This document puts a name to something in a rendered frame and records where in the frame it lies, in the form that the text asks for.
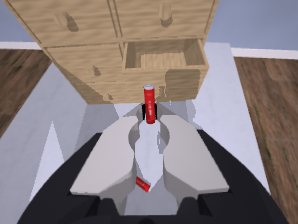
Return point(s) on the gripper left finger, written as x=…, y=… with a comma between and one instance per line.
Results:
x=104, y=167

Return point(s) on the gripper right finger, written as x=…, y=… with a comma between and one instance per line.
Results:
x=196, y=165

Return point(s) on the light brown wooden chest of drawers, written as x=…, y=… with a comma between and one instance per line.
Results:
x=120, y=39

